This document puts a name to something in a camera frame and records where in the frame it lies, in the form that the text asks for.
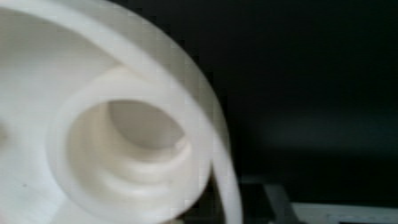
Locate white round stool seat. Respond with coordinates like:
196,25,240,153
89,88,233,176
0,0,244,224

